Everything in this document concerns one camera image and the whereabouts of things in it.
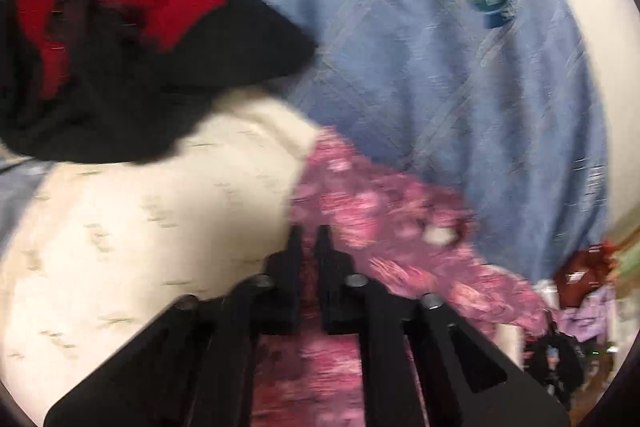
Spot black and red garment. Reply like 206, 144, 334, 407
0, 0, 318, 165

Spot dark cloth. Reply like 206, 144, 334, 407
525, 322, 586, 403

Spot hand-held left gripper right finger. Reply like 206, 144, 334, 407
315, 225, 571, 427

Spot purple cloth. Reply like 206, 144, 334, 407
557, 287, 621, 343

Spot blue plaid bed cover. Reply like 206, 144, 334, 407
0, 0, 608, 283

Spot pink floral pants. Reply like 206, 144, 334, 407
250, 127, 551, 427

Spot maroon printed garment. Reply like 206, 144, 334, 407
555, 244, 618, 308

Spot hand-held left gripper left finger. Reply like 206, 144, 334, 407
44, 225, 306, 427

